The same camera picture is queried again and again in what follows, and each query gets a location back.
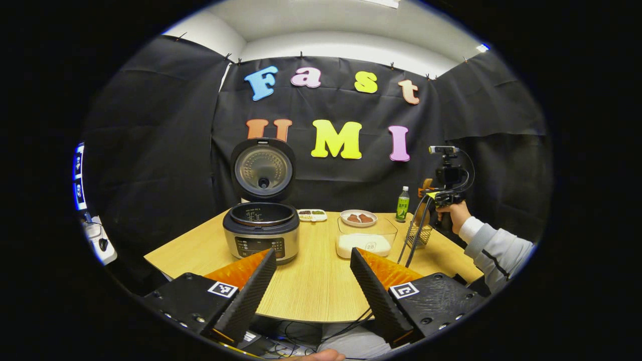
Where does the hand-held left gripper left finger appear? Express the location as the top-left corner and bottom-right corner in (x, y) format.
(142, 248), (277, 345)

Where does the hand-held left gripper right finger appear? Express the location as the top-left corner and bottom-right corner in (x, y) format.
(350, 247), (487, 347)

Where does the wire mesh chopstick holder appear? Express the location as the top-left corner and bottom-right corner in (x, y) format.
(405, 223), (433, 250)

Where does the wooden spoon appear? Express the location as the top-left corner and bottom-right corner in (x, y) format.
(416, 178), (434, 226)

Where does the clear container of white rice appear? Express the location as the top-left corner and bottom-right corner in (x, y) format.
(335, 217), (398, 260)

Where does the grey rice cooker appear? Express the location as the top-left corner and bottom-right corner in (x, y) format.
(223, 138), (300, 265)

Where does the green drink bottle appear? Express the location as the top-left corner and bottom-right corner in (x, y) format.
(395, 187), (410, 223)

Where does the white plate with meat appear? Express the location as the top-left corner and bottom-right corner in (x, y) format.
(340, 209), (378, 228)

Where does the black box with white label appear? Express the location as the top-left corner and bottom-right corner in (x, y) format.
(241, 331), (301, 359)

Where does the person's grey trouser leg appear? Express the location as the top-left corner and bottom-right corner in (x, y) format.
(318, 323), (407, 359)

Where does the white side desk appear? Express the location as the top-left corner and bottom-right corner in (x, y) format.
(80, 216), (118, 265)

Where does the black backdrop cloth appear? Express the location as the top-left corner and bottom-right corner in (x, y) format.
(83, 35), (552, 296)

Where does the computer monitor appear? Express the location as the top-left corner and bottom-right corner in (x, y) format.
(73, 143), (88, 211)

